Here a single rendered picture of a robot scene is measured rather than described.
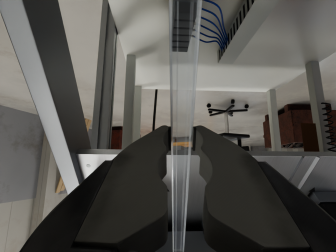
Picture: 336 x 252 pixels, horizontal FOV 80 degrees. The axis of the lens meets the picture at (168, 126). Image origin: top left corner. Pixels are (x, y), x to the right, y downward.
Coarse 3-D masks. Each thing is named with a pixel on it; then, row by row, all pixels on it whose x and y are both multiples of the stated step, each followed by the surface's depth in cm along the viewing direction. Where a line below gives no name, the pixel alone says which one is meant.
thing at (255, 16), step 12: (204, 0) 44; (252, 0) 41; (264, 0) 40; (276, 0) 40; (240, 12) 47; (252, 12) 44; (264, 12) 44; (240, 24) 47; (252, 24) 47; (228, 36) 55; (240, 36) 52; (252, 36) 52; (228, 48) 57; (240, 48) 57; (228, 60) 63
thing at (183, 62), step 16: (176, 0) 8; (192, 0) 8; (176, 16) 9; (192, 16) 9; (176, 32) 9; (192, 32) 9; (176, 48) 9; (192, 48) 9; (176, 64) 10; (192, 64) 10; (176, 80) 10; (192, 80) 10; (176, 96) 11; (192, 96) 11; (176, 112) 12; (192, 112) 12; (176, 128) 12; (192, 128) 12; (176, 144) 13; (176, 160) 14; (176, 176) 15; (176, 192) 17; (176, 208) 18; (176, 224) 20; (176, 240) 22
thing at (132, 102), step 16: (128, 64) 68; (128, 80) 67; (320, 80) 71; (128, 96) 66; (272, 96) 98; (320, 96) 69; (128, 112) 65; (272, 112) 96; (320, 112) 68; (128, 128) 64; (272, 128) 95; (320, 128) 67; (128, 144) 63; (272, 144) 95; (320, 144) 67
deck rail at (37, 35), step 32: (0, 0) 15; (32, 0) 16; (32, 32) 16; (64, 32) 21; (32, 64) 17; (64, 64) 22; (32, 96) 19; (64, 96) 22; (64, 128) 22; (64, 160) 24
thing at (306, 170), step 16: (80, 160) 26; (96, 160) 26; (192, 160) 26; (272, 160) 27; (288, 160) 27; (304, 160) 27; (320, 160) 27; (192, 176) 28; (288, 176) 28; (304, 176) 28; (320, 176) 29; (192, 192) 30; (304, 192) 31; (192, 208) 32; (192, 224) 35
